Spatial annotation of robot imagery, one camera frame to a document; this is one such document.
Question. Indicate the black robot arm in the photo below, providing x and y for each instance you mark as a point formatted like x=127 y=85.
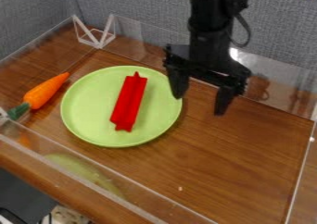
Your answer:
x=203 y=59

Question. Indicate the orange toy carrot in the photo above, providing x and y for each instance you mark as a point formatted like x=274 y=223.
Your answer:
x=38 y=96

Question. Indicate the clear acrylic enclosure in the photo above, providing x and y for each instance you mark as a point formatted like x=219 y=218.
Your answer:
x=234 y=169

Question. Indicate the green round plate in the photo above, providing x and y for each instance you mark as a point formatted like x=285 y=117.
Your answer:
x=88 y=102

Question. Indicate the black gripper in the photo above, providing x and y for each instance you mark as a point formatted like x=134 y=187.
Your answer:
x=221 y=72

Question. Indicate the red star-profile block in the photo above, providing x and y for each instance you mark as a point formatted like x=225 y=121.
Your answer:
x=128 y=102

